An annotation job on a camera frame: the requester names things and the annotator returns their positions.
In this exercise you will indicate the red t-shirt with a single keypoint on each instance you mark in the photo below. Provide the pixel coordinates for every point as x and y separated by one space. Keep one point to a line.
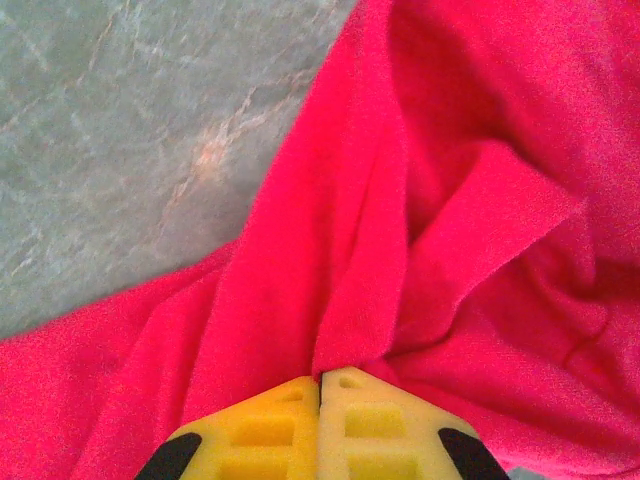
450 175

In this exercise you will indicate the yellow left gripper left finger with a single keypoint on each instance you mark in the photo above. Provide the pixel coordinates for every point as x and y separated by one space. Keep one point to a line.
265 440

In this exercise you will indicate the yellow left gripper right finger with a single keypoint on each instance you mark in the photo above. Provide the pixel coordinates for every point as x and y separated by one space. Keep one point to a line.
380 440

